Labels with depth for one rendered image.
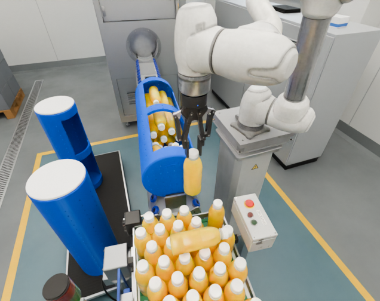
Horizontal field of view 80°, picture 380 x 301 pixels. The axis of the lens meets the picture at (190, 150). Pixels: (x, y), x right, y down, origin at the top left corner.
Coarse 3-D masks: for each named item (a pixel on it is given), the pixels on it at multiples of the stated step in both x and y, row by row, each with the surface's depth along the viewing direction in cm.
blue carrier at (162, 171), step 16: (144, 80) 161; (160, 80) 160; (144, 96) 144; (144, 112) 131; (144, 128) 120; (144, 144) 112; (144, 160) 105; (160, 160) 98; (176, 160) 101; (144, 176) 102; (160, 176) 104; (176, 176) 107; (160, 192) 112; (176, 192) 114
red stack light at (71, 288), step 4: (68, 276) 60; (72, 284) 59; (68, 288) 57; (72, 288) 59; (68, 292) 57; (72, 292) 59; (64, 296) 56; (68, 296) 58; (72, 296) 59; (56, 300) 55; (60, 300) 56; (64, 300) 57; (68, 300) 58
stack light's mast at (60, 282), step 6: (54, 276) 58; (60, 276) 58; (66, 276) 59; (48, 282) 57; (54, 282) 57; (60, 282) 57; (66, 282) 57; (48, 288) 56; (54, 288) 56; (60, 288) 56; (66, 288) 57; (42, 294) 56; (48, 294) 55; (54, 294) 55; (60, 294) 55; (48, 300) 55
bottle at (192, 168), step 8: (192, 160) 78; (200, 160) 81; (184, 168) 82; (192, 168) 80; (200, 168) 81; (184, 176) 84; (192, 176) 82; (200, 176) 84; (184, 184) 87; (192, 184) 84; (200, 184) 87; (192, 192) 87
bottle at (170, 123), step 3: (165, 114) 140; (168, 114) 140; (171, 114) 142; (168, 117) 137; (171, 117) 138; (168, 120) 135; (171, 120) 135; (168, 123) 133; (171, 123) 133; (174, 123) 135; (165, 126) 134; (168, 126) 132; (171, 126) 132; (174, 126) 134; (168, 129) 132; (174, 129) 133
